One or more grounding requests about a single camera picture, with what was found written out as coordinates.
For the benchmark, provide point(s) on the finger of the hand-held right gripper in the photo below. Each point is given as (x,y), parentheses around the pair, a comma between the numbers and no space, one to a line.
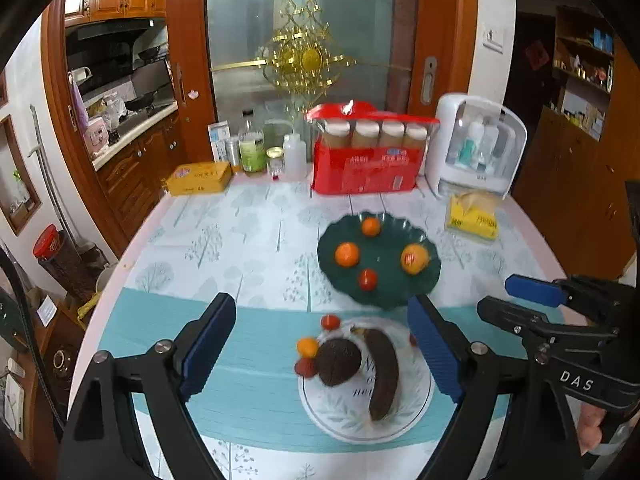
(535,291)
(505,316)

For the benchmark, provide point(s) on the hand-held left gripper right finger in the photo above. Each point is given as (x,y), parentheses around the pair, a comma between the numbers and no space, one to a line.
(435,345)

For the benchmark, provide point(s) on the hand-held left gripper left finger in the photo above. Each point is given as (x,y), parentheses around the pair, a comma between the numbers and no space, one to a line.
(212,340)

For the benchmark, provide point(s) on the brown overripe banana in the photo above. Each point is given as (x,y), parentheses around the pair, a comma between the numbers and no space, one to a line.
(382,375)

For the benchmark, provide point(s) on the yellow kumquat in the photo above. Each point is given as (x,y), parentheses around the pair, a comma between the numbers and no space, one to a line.
(307,346)

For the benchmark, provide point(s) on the dark brown avocado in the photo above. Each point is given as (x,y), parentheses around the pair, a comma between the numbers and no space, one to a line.
(340,362)

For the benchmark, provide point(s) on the red lychee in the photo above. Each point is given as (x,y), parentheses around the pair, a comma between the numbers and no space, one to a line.
(306,367)

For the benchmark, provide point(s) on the dark green scalloped plate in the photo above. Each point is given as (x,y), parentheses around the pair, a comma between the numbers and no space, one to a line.
(385,260)

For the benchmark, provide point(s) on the red cherry tomato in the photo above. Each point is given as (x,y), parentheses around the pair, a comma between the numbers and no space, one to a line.
(330,321)

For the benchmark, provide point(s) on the person's right hand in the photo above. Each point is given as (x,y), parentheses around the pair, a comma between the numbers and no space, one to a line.
(592,425)

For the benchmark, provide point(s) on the large orange with red sticker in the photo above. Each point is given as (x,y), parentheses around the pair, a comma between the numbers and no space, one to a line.
(416,258)

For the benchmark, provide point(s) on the yellow tissue pack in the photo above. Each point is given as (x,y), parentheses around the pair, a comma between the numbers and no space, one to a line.
(472,220)

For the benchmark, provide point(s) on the wooden side cabinet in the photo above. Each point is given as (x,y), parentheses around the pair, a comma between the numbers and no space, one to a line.
(575,195)

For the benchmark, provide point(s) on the tangerine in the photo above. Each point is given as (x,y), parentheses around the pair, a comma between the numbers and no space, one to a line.
(347,254)

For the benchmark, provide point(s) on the small orange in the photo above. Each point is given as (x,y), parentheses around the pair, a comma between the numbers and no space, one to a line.
(371,226)

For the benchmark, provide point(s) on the teal tube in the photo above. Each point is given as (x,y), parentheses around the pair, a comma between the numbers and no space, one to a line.
(467,154)

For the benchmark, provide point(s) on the yellow tin box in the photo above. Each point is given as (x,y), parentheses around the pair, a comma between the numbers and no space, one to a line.
(200,177)

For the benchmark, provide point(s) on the red lid jar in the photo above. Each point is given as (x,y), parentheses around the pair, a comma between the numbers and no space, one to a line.
(55,255)

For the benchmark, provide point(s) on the red plastic pack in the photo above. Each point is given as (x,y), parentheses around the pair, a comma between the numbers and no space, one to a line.
(365,172)

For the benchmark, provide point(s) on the white cosmetics organizer box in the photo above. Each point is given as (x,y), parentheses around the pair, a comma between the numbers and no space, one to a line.
(445,125)

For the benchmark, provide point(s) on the wooden lower kitchen cabinets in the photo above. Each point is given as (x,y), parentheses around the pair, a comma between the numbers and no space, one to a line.
(140,165)

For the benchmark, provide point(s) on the small gold lid jar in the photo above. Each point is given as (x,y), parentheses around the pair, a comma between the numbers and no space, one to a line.
(275,160)

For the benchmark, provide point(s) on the green label glass bottle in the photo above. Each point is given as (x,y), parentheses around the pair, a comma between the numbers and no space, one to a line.
(251,150)

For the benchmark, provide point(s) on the white lid jar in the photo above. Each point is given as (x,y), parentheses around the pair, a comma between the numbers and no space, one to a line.
(392,136)
(415,137)
(367,135)
(336,135)

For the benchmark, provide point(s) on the white and blue carton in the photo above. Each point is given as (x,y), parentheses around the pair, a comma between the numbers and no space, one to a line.
(219,140)

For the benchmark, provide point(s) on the white squeeze bottle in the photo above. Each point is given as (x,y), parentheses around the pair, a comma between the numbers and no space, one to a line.
(294,155)

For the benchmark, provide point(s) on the pink kitchen appliance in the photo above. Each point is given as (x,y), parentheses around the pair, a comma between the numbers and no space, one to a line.
(97,135)

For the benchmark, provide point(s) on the red paper decoration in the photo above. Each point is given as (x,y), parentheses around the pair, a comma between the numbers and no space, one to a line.
(537,55)

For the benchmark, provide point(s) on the grey mop pole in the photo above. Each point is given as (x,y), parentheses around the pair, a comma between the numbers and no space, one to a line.
(47,170)

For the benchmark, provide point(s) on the black wok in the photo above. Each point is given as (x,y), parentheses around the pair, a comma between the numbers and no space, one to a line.
(145,97)

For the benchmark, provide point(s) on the purple hanging bag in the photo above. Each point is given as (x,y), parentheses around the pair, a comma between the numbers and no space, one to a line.
(77,105)

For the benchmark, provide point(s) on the gold door ornament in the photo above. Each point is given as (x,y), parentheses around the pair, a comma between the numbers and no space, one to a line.
(300,57)

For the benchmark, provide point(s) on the black range hood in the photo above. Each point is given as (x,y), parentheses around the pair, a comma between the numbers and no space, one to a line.
(105,35)

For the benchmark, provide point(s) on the wooden wall shelf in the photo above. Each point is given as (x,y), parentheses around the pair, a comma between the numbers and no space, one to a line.
(585,70)

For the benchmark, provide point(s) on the wooden wall niche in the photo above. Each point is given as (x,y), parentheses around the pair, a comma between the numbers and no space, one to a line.
(17,175)

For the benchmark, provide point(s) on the wooden frame glass door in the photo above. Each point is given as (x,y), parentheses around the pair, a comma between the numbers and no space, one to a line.
(240,20)

